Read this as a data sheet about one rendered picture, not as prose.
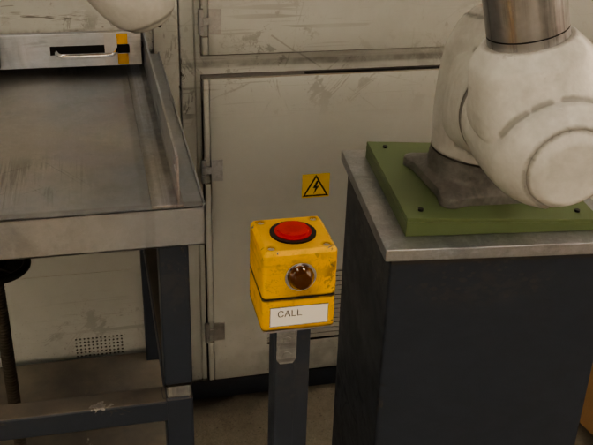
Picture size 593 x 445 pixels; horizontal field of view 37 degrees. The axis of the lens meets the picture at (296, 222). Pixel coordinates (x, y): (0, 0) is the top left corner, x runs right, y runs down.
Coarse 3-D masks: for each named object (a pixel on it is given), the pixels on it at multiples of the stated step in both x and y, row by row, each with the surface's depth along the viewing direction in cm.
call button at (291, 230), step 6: (282, 222) 94; (288, 222) 94; (294, 222) 94; (300, 222) 94; (276, 228) 94; (282, 228) 93; (288, 228) 93; (294, 228) 93; (300, 228) 93; (306, 228) 93; (276, 234) 93; (282, 234) 92; (288, 234) 92; (294, 234) 92; (300, 234) 92; (306, 234) 93
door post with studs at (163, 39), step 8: (168, 24) 168; (152, 32) 168; (160, 32) 168; (168, 32) 168; (176, 32) 169; (152, 40) 169; (160, 40) 169; (168, 40) 169; (176, 40) 169; (152, 48) 169; (160, 48) 169; (168, 48) 170; (176, 48) 170; (168, 56) 170; (176, 56) 171; (168, 64) 171; (176, 64) 172; (168, 72) 172; (176, 72) 172; (168, 80) 173; (176, 80) 173; (176, 88) 174; (176, 96) 175; (176, 104) 175
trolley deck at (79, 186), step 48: (0, 96) 145; (48, 96) 146; (96, 96) 146; (0, 144) 127; (48, 144) 127; (96, 144) 128; (0, 192) 113; (48, 192) 113; (96, 192) 113; (144, 192) 114; (192, 192) 114; (0, 240) 107; (48, 240) 108; (96, 240) 110; (144, 240) 111; (192, 240) 113
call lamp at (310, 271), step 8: (296, 264) 90; (304, 264) 91; (288, 272) 91; (296, 272) 90; (304, 272) 90; (312, 272) 91; (288, 280) 91; (296, 280) 90; (304, 280) 90; (312, 280) 91; (296, 288) 91; (304, 288) 91
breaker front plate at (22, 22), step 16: (0, 0) 147; (16, 0) 148; (32, 0) 149; (48, 0) 149; (64, 0) 150; (80, 0) 150; (0, 16) 149; (16, 16) 149; (32, 16) 150; (48, 16) 150; (64, 16) 151; (80, 16) 152; (96, 16) 152; (0, 32) 150; (16, 32) 150; (32, 32) 151; (48, 32) 152
